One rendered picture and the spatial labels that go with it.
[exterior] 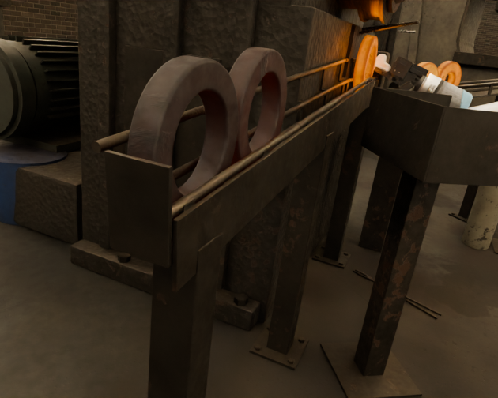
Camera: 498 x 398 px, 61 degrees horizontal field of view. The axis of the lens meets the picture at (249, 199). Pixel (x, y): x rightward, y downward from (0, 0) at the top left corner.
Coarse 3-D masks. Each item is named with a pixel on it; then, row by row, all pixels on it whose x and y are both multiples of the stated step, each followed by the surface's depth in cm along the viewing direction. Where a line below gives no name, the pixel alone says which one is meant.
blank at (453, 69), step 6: (444, 66) 179; (450, 66) 180; (456, 66) 182; (444, 72) 179; (450, 72) 181; (456, 72) 183; (444, 78) 181; (450, 78) 186; (456, 78) 185; (456, 84) 187
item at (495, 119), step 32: (384, 96) 91; (416, 96) 98; (448, 96) 100; (384, 128) 90; (416, 128) 79; (448, 128) 74; (480, 128) 75; (416, 160) 79; (448, 160) 76; (480, 160) 77; (416, 192) 92; (416, 224) 95; (384, 256) 102; (416, 256) 99; (384, 288) 102; (384, 320) 104; (352, 352) 118; (384, 352) 108; (352, 384) 107; (384, 384) 108
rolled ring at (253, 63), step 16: (256, 48) 59; (240, 64) 56; (256, 64) 55; (272, 64) 60; (240, 80) 55; (256, 80) 56; (272, 80) 64; (240, 96) 54; (272, 96) 67; (240, 112) 55; (272, 112) 68; (240, 128) 56; (256, 128) 69; (272, 128) 68; (240, 144) 57; (256, 144) 67; (256, 160) 64
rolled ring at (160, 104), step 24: (168, 72) 41; (192, 72) 41; (216, 72) 46; (144, 96) 40; (168, 96) 39; (192, 96) 43; (216, 96) 48; (144, 120) 39; (168, 120) 40; (216, 120) 52; (144, 144) 39; (168, 144) 41; (216, 144) 53; (216, 168) 53
